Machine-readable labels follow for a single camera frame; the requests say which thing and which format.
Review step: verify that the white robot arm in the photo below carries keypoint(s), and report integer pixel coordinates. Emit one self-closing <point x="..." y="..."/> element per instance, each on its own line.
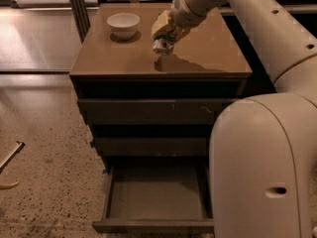
<point x="263" y="148"/>

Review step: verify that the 7up soda can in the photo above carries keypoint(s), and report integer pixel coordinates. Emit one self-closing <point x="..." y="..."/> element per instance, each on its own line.
<point x="163" y="46"/>

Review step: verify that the open bottom grey drawer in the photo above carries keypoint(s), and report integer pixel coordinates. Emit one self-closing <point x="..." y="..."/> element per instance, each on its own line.
<point x="163" y="195"/>

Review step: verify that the white ceramic bowl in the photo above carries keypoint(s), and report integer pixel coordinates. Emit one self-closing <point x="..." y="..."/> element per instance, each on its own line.
<point x="123" y="26"/>

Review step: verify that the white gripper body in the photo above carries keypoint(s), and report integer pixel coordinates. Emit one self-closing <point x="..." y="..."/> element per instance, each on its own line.
<point x="180" y="10"/>

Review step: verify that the top grey drawer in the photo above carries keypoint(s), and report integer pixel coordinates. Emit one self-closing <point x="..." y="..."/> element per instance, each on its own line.
<point x="152" y="111"/>

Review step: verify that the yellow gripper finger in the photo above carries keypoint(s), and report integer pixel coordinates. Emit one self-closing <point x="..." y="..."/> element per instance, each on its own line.
<point x="163" y="26"/>
<point x="178" y="33"/>

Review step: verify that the brown drawer cabinet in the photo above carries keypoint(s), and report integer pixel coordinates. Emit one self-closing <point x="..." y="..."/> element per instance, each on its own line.
<point x="206" y="64"/>

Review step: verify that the middle grey drawer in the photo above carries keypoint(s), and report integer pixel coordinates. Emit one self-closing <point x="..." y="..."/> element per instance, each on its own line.
<point x="158" y="147"/>

